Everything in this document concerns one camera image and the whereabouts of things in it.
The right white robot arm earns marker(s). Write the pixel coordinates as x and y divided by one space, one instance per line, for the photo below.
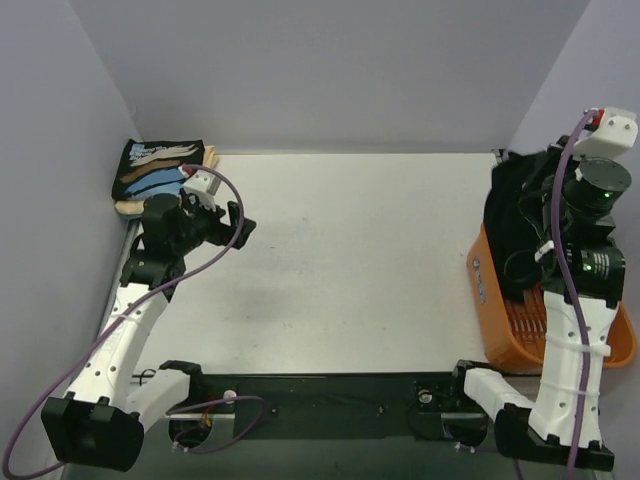
547 280

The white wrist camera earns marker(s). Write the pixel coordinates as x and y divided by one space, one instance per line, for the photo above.
202 184
612 133

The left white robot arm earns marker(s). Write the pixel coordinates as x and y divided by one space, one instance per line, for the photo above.
99 422

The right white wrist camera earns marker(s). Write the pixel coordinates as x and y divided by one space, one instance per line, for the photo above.
612 133

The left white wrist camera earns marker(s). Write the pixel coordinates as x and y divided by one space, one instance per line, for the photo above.
202 184

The orange plastic basket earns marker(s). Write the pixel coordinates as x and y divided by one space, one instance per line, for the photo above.
513 333

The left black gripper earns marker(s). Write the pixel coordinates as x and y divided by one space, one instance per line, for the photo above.
220 230

